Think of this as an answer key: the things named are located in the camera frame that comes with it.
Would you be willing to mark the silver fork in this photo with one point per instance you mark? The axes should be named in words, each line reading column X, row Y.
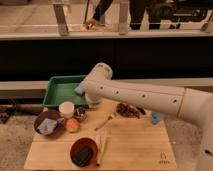
column 102, row 124

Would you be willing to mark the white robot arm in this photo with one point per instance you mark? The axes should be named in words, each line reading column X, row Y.
column 190, row 105

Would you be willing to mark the purple bowl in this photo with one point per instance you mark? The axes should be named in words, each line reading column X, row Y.
column 51, row 114

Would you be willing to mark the brown bowl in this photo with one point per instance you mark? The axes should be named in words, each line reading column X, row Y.
column 81, row 143

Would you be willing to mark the blue cloth in bowl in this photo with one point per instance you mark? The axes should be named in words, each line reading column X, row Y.
column 47, row 126

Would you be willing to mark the dark sponge in bowl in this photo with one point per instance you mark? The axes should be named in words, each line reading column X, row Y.
column 83, row 156

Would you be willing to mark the blue sponge in tray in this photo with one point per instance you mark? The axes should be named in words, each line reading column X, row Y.
column 79, row 90

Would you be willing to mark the brown grape bunch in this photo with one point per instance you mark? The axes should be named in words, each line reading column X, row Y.
column 126, row 110

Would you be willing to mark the dark patterned small cup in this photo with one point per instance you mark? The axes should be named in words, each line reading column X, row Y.
column 80, row 113

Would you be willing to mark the black knife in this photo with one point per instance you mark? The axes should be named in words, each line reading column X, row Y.
column 141, row 110

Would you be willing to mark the green plastic tray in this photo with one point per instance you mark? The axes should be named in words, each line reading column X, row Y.
column 61, row 89

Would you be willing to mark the white cup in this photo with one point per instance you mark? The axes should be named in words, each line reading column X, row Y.
column 66, row 109

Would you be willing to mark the wooden cutting board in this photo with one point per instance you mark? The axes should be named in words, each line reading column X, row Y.
column 131, row 145

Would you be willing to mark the orange peach fruit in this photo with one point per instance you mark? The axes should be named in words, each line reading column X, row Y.
column 72, row 125

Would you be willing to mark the wooden spatula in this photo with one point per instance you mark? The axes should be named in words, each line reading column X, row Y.
column 100, row 141

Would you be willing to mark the blue plastic toy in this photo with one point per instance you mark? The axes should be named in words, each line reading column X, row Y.
column 156, row 118

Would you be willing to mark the person in background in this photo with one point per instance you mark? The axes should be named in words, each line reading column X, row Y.
column 137, row 8

